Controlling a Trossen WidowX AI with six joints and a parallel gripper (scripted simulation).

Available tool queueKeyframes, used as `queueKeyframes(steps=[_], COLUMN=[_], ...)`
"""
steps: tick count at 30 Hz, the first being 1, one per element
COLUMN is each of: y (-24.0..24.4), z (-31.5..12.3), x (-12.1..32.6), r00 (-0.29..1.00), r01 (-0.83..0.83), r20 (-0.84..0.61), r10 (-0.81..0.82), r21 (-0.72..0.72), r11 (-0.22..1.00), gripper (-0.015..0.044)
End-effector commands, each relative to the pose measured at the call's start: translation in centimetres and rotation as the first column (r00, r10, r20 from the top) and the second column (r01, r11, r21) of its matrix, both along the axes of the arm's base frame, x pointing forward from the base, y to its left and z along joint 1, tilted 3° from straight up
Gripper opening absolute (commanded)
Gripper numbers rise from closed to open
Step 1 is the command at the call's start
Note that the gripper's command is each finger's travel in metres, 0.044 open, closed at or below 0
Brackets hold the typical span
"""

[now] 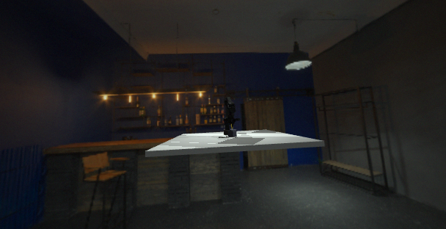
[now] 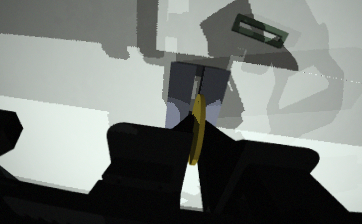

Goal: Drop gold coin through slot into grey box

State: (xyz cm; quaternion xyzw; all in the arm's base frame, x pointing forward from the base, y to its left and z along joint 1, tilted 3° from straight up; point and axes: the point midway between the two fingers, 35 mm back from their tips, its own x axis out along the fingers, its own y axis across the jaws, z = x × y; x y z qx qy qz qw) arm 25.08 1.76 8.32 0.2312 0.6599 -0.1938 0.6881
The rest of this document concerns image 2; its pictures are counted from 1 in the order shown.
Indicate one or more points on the thin gold disc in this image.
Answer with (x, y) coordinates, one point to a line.
(199, 113)

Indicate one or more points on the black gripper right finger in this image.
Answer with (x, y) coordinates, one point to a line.
(222, 161)

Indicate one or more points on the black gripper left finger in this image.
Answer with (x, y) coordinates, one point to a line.
(154, 144)

